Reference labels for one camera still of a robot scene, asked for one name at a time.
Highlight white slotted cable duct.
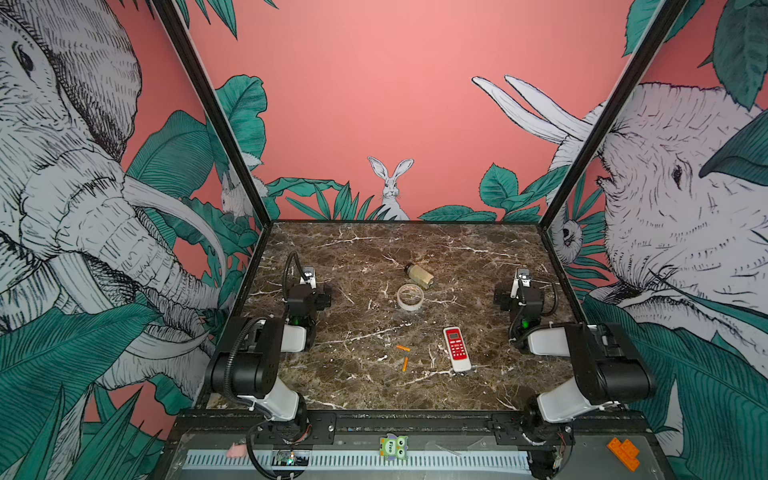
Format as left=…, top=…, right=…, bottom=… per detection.
left=181, top=449, right=533, bottom=473

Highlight spice jar black lid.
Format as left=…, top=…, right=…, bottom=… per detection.
left=404, top=263, right=434, bottom=290

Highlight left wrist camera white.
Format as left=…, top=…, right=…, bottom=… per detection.
left=300, top=266, right=317, bottom=289

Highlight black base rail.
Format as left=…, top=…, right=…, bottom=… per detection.
left=168, top=410, right=650, bottom=449

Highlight small circuit board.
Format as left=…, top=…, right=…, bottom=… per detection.
left=272, top=450, right=311, bottom=468

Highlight white red remote control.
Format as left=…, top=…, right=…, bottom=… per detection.
left=443, top=327, right=472, bottom=373

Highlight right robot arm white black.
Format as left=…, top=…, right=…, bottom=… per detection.
left=493, top=279, right=656, bottom=445

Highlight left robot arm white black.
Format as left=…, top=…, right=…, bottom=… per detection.
left=205, top=251, right=332, bottom=443

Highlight orange plastic blocks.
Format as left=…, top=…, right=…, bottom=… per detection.
left=606, top=437, right=640, bottom=472

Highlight white tape roll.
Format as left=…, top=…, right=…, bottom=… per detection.
left=396, top=283, right=425, bottom=312

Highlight pink object on shelf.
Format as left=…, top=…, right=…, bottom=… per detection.
left=226, top=443, right=248, bottom=459

